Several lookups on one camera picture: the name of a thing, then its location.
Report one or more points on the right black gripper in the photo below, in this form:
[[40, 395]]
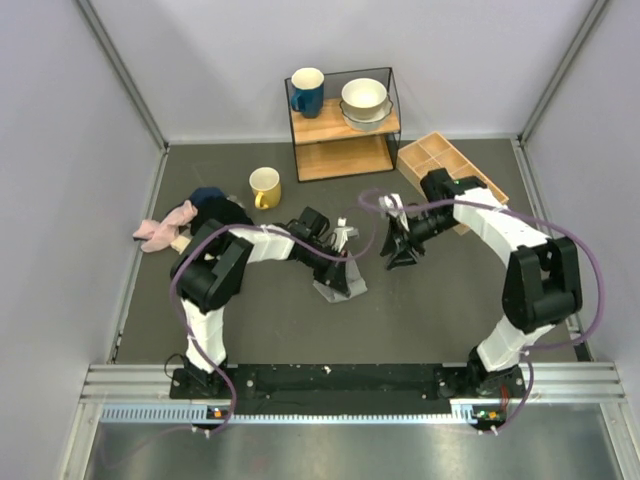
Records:
[[397, 230]]

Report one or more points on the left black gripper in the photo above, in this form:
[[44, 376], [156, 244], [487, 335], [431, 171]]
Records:
[[334, 274]]

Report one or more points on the grey underwear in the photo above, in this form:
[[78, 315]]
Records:
[[358, 288]]

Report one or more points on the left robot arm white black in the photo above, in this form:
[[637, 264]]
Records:
[[210, 272]]

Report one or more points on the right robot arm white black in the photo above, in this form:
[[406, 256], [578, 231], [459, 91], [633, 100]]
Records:
[[542, 287]]

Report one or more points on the wooden compartment tray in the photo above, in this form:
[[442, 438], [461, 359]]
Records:
[[434, 151]]

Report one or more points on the yellow mug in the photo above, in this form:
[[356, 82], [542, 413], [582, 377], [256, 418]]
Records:
[[266, 187]]

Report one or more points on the black cloth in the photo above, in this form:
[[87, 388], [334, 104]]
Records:
[[220, 209]]

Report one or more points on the white scalloped bowl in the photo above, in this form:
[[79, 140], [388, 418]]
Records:
[[366, 122]]

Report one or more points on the cream bowl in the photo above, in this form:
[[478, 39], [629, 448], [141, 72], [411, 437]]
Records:
[[364, 94]]

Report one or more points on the beige cloth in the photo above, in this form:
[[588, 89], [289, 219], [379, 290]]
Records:
[[180, 243]]

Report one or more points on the dark blue cloth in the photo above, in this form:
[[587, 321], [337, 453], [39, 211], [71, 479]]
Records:
[[203, 194]]

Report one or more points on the pink cloth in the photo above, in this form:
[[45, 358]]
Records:
[[158, 235]]

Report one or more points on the blue mug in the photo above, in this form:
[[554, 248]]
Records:
[[308, 94]]

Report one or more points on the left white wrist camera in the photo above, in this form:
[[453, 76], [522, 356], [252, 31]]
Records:
[[342, 234]]

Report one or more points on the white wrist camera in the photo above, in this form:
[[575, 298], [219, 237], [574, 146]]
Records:
[[393, 207], [342, 234]]

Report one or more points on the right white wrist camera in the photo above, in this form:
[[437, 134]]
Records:
[[393, 207]]

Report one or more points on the black wire wooden shelf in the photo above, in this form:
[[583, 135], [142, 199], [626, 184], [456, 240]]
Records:
[[327, 147]]

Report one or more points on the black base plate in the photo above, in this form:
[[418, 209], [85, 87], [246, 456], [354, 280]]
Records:
[[343, 388]]

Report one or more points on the grey slotted cable duct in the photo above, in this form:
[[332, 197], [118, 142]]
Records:
[[214, 413]]

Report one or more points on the aluminium frame rail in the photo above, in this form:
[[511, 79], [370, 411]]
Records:
[[577, 382]]

